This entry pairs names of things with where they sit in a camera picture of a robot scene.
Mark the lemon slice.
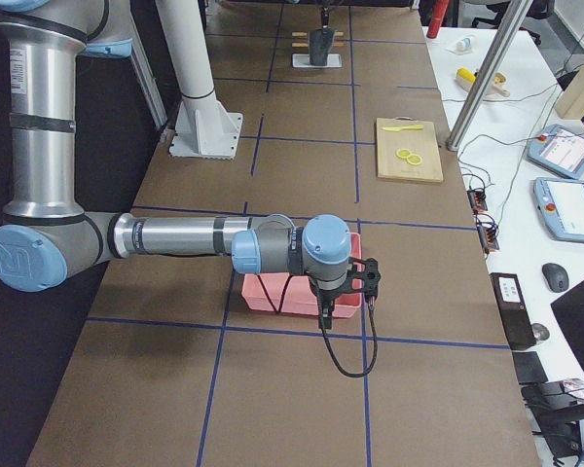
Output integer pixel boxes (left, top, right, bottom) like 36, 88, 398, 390
406, 154, 422, 166
396, 148, 412, 160

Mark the pink plastic bin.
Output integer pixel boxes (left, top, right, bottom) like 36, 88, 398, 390
240, 231, 363, 320

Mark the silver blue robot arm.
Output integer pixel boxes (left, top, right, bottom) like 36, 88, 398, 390
0, 1, 378, 330

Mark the red bottle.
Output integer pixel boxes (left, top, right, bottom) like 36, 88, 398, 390
426, 0, 450, 39

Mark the aluminium frame post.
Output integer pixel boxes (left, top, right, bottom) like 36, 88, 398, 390
446, 0, 532, 152

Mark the yellow wooden toy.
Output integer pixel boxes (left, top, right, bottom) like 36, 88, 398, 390
456, 67, 511, 101

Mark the blue teach pendant far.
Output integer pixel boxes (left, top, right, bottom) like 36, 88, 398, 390
527, 124, 584, 180

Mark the grey wiping cloth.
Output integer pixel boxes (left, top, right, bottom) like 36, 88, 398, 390
309, 27, 336, 59

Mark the black box with label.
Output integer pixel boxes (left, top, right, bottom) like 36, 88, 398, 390
490, 272, 536, 350

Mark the yellow plastic knife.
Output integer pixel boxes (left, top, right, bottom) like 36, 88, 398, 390
381, 125, 424, 132

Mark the blue teach pendant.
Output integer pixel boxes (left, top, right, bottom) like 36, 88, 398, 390
527, 124, 584, 180
532, 177, 584, 243

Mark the wooden cutting board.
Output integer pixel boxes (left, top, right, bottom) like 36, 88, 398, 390
376, 118, 444, 184

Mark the white small bottle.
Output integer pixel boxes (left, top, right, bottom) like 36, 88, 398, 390
447, 35, 476, 55

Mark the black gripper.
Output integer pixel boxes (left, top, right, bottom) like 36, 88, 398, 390
310, 281, 336, 330

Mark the orange black electronics module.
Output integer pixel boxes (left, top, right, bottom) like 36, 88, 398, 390
467, 188, 488, 214
476, 221, 499, 254

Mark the black computer mouse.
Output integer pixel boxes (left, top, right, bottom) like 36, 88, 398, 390
541, 263, 569, 293

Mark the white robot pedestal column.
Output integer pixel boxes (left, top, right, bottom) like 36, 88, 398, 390
156, 0, 243, 160

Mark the black braided camera cable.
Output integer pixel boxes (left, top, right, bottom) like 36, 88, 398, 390
257, 271, 379, 378

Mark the blue teach pendant near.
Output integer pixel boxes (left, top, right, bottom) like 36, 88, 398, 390
532, 177, 584, 243

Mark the white rectangular tray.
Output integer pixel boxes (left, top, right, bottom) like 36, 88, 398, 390
291, 54, 343, 69

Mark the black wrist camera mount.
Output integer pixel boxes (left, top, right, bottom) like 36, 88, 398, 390
343, 257, 382, 301

